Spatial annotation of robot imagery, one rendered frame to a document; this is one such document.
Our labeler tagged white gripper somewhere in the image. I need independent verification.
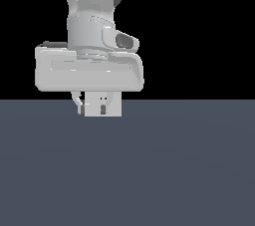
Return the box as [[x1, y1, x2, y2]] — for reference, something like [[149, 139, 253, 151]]
[[34, 45, 145, 115]]

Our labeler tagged white wall socket block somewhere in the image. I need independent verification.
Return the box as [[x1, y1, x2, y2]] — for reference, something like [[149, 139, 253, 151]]
[[83, 91, 123, 117]]

